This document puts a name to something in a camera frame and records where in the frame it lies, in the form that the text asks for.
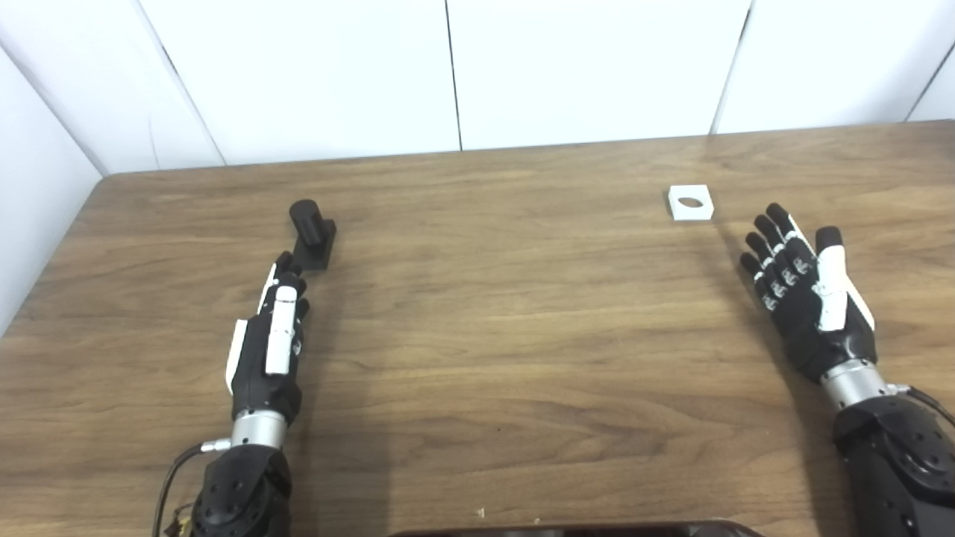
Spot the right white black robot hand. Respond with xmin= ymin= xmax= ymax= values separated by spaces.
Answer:
xmin=739 ymin=202 xmax=878 ymax=385

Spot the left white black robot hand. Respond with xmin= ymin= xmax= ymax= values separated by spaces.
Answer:
xmin=225 ymin=251 xmax=310 ymax=427

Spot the black peg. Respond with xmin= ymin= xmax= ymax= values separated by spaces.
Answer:
xmin=289 ymin=199 xmax=336 ymax=271

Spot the white square piece with hole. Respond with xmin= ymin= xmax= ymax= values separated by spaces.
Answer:
xmin=668 ymin=184 xmax=715 ymax=222

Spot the thick black left wrist cable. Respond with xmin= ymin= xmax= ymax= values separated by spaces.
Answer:
xmin=153 ymin=440 xmax=232 ymax=537

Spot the thick black wrist cable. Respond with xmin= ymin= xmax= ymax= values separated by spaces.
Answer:
xmin=888 ymin=384 xmax=955 ymax=430
xmin=153 ymin=440 xmax=232 ymax=537

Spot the thick black right wrist cable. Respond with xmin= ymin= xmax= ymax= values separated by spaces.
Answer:
xmin=888 ymin=384 xmax=955 ymax=430

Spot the thin wire with yellow connector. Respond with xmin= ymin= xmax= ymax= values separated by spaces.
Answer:
xmin=164 ymin=503 xmax=196 ymax=537

